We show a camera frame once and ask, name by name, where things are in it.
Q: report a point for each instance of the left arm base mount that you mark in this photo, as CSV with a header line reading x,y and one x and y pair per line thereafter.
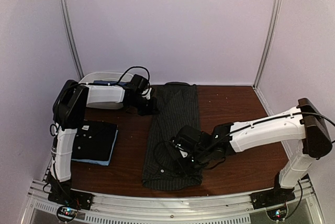
x,y
70,201

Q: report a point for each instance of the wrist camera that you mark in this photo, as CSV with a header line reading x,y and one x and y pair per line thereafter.
x,y
184,154
148,93

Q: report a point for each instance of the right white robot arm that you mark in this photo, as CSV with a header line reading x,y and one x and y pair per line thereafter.
x,y
303,123

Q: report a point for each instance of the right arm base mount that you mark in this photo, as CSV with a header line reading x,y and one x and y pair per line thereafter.
x,y
274,200

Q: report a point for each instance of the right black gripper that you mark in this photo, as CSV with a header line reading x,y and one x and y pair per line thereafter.
x,y
185,170

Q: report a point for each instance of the left aluminium frame post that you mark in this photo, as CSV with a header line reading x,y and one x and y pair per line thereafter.
x,y
70,38

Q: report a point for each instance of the aluminium frame post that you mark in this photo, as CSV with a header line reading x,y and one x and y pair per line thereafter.
x,y
70,38
276,8

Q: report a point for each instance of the blue patterned shirt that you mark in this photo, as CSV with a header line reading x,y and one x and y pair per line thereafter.
x,y
109,83

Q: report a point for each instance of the dark pinstriped long sleeve shirt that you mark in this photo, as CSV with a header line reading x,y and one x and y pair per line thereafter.
x,y
178,106

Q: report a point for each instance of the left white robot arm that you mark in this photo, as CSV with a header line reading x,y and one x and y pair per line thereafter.
x,y
71,103

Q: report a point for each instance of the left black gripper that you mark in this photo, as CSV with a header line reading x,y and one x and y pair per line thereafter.
x,y
151,111

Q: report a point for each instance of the folded black shirt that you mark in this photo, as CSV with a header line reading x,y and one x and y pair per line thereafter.
x,y
96,143

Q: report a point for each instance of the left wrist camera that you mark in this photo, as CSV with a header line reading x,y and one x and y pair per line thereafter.
x,y
148,93

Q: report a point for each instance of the white plastic basin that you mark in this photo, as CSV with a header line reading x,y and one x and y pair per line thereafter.
x,y
104,77

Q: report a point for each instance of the right aluminium frame post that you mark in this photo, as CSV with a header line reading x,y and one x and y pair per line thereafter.
x,y
276,8

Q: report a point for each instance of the aluminium front rail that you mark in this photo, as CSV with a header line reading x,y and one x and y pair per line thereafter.
x,y
233,208

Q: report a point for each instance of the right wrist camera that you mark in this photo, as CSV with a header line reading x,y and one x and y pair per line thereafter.
x,y
184,154

